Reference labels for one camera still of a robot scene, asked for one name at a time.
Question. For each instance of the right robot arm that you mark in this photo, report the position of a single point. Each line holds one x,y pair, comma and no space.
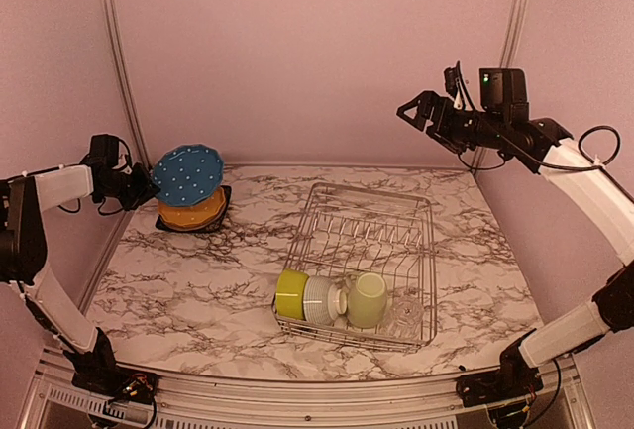
550,152

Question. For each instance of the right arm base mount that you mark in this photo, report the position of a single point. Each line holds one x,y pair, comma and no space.
497,385

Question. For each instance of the wire dish rack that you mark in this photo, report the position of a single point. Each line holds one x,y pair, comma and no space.
343,230

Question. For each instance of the pale green mug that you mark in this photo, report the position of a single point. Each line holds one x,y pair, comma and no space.
366,299

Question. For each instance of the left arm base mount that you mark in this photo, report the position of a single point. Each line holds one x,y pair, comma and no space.
119,384

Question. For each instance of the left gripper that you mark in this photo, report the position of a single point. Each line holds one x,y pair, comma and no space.
145,190

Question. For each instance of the right aluminium frame post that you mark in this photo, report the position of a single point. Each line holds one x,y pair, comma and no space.
513,34

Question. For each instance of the black floral square plate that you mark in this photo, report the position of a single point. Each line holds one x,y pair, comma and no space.
213,226

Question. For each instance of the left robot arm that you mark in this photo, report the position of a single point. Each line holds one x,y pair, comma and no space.
24,250

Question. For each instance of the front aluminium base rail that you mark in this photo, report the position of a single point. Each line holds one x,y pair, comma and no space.
203,401

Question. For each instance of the aluminium frame post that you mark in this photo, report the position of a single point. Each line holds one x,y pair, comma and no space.
513,34
123,80

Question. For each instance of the clear glass cup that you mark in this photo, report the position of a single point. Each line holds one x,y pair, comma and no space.
404,318

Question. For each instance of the left aluminium frame post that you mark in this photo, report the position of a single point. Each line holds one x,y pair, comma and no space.
123,80

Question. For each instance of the white striped bowl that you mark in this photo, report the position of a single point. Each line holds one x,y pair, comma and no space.
323,301

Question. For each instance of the lime green bowl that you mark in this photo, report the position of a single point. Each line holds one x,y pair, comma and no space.
289,294

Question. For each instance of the blue dotted plate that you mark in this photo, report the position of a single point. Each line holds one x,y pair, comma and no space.
188,175

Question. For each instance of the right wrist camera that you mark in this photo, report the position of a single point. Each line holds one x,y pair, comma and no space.
455,86

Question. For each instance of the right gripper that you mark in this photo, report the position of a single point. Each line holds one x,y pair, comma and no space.
429,99

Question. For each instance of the yellow dotted plate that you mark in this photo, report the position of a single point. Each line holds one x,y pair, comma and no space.
197,216

